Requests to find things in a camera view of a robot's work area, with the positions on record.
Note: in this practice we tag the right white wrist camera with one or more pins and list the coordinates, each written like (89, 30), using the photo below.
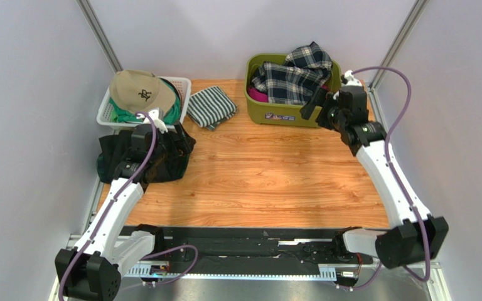
(348, 80)

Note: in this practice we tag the pink garment in tub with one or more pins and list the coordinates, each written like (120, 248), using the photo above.
(257, 95)

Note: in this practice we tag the green plaid skirt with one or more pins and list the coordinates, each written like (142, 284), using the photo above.
(103, 172)

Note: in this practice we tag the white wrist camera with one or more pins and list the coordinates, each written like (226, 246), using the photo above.
(156, 116)
(348, 80)

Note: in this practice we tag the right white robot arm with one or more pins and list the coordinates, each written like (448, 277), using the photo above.
(415, 235)

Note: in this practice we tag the white plastic basket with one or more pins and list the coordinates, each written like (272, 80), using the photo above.
(182, 85)

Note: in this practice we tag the striped folded cloth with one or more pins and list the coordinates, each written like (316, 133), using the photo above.
(211, 107)

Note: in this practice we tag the grey white plaid skirt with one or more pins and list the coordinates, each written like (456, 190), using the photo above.
(304, 71)

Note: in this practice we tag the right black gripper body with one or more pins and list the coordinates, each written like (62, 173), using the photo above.
(321, 108)

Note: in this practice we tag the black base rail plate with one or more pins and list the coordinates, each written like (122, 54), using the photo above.
(264, 253)

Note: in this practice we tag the black garment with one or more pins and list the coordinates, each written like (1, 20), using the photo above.
(116, 155)

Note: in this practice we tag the beige baseball cap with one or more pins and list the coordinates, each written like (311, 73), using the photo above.
(136, 90)

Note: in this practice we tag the olive green plastic tub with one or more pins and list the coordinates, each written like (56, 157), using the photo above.
(265, 113)

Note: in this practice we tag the green garment in basket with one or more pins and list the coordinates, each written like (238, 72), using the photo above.
(119, 115)

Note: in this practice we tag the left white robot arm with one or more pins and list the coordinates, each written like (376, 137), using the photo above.
(94, 267)

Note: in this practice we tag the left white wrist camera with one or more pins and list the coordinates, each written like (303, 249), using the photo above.
(156, 116)

